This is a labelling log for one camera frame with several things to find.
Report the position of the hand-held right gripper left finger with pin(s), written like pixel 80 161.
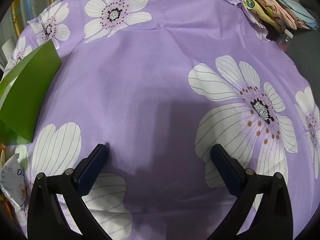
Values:
pixel 91 172

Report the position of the purple floral cloth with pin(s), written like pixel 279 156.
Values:
pixel 150 80

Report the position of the white snack packet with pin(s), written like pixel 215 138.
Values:
pixel 12 180

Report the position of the yellow folded cloth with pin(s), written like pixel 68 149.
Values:
pixel 262 12

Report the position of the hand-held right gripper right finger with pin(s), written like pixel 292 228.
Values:
pixel 226 172

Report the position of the dark grey sofa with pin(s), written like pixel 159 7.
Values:
pixel 307 55

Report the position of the green cardboard box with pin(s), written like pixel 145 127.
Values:
pixel 30 92

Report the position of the blue folded cloth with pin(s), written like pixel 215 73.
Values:
pixel 297 10

